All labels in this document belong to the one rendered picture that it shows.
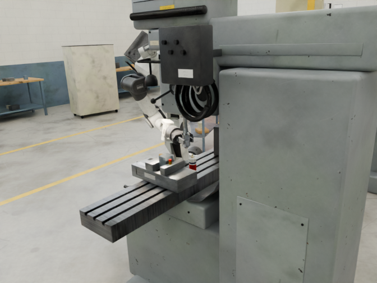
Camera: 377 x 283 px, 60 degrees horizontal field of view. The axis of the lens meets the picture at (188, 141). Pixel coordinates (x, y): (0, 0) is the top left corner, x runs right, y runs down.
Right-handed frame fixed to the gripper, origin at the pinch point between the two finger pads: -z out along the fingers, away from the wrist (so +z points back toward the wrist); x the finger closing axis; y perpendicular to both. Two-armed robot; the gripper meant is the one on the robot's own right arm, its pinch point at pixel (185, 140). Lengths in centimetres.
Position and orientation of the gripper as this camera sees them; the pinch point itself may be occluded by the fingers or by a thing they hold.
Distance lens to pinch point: 178.0
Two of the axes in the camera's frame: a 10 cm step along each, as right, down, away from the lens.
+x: 8.7, -1.8, 4.6
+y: 0.3, 9.5, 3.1
